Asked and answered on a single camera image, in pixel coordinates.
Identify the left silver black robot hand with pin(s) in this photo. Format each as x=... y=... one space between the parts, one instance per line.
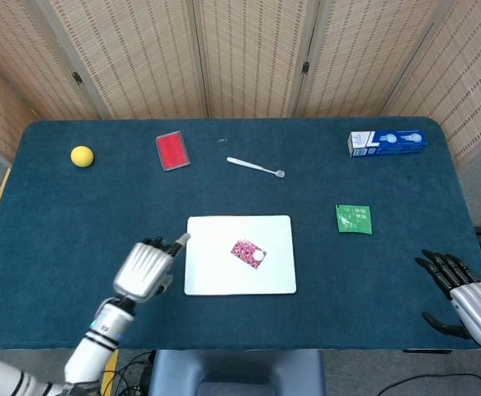
x=143 y=272

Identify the red ink pad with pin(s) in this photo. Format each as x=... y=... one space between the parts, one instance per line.
x=173 y=150

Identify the white toothbrush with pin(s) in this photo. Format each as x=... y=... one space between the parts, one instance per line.
x=252 y=165

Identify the blue light bulb box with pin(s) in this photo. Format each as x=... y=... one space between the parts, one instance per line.
x=388 y=143

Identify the white rectangular board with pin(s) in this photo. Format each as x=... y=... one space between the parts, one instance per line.
x=211 y=268

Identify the green tea sachet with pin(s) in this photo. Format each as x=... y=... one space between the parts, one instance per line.
x=353 y=219

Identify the black screen hinge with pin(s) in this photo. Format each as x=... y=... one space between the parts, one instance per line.
x=77 y=78
x=305 y=68

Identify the pink patterned packet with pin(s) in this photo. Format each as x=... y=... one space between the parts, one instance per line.
x=242 y=251

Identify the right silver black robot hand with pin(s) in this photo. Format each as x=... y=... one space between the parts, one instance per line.
x=477 y=313

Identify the bamboo folding screen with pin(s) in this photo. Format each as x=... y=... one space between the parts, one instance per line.
x=141 y=62

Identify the black flat bar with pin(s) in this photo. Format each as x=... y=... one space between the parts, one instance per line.
x=425 y=351

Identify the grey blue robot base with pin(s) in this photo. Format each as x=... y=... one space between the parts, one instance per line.
x=236 y=371

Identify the yellow foam ball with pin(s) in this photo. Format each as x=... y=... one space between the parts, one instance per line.
x=82 y=156

